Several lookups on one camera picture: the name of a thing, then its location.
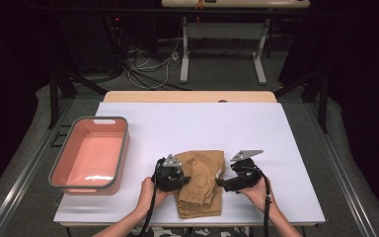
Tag person's camouflage trousers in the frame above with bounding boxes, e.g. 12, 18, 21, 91
134, 226, 250, 237

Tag pink basket with grey rim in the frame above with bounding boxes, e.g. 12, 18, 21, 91
47, 116, 131, 197

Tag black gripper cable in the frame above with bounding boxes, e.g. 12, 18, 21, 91
139, 157, 166, 237
252, 167, 273, 237

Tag person's left hand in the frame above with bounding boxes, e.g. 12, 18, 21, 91
137, 177, 173, 215

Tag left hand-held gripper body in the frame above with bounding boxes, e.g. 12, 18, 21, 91
154, 153, 186, 194

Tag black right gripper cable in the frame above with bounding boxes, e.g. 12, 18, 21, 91
252, 167, 273, 237

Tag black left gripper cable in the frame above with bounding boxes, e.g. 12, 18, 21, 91
139, 157, 166, 237

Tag aluminium floor rail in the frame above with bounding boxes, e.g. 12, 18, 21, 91
0, 98, 77, 237
304, 102, 379, 237

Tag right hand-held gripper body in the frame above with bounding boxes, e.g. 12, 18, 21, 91
225, 149, 265, 194

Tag tangle of floor cables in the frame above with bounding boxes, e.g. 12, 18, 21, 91
110, 16, 191, 92

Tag light wooden table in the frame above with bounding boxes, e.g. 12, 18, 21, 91
58, 91, 320, 229

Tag desk with white legs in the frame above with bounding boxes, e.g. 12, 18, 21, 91
161, 0, 311, 86

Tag person's right hand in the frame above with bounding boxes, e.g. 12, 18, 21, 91
240, 176, 274, 215

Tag brown pants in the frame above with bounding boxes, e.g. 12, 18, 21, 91
174, 150, 226, 219

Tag white table board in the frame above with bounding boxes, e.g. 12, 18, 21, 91
52, 102, 327, 227

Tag black metal stand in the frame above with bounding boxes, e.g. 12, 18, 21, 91
47, 63, 110, 130
273, 63, 331, 134

